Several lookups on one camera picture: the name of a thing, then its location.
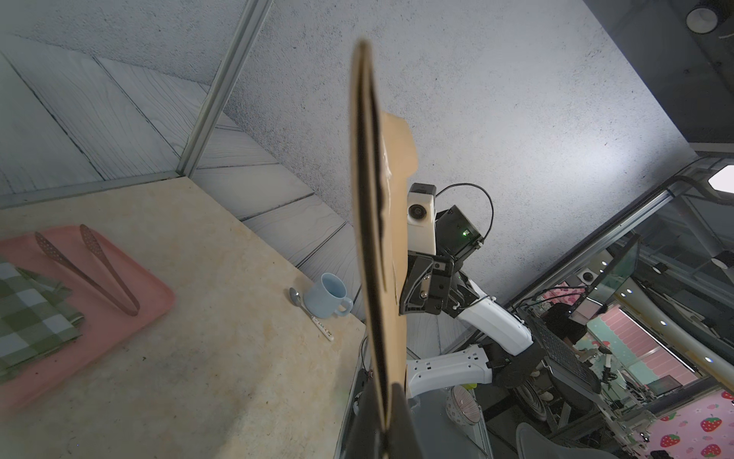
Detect light blue mug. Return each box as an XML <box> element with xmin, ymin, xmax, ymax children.
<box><xmin>304</xmin><ymin>273</ymin><xmax>354</xmax><ymax>319</ymax></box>

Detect green checkered cloth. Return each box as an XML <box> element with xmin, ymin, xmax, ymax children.
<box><xmin>1</xmin><ymin>259</ymin><xmax>85</xmax><ymax>384</ymax></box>

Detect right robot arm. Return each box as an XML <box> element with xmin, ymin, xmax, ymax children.
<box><xmin>399</xmin><ymin>183</ymin><xmax>545</xmax><ymax>398</ymax></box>

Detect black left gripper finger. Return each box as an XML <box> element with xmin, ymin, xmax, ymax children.
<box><xmin>386</xmin><ymin>384</ymin><xmax>424</xmax><ymax>459</ymax></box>

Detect pink plastic tray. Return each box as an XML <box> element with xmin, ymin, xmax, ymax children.
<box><xmin>1</xmin><ymin>229</ymin><xmax>176</xmax><ymax>414</ymax></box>

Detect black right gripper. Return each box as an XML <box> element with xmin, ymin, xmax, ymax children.
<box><xmin>340</xmin><ymin>252</ymin><xmax>463</xmax><ymax>459</ymax></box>

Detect metal spoon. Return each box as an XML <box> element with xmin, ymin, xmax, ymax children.
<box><xmin>289</xmin><ymin>287</ymin><xmax>335</xmax><ymax>342</ymax></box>

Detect aluminium frame post right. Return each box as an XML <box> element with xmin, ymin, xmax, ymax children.
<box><xmin>176</xmin><ymin>0</ymin><xmax>274</xmax><ymax>177</ymax></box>

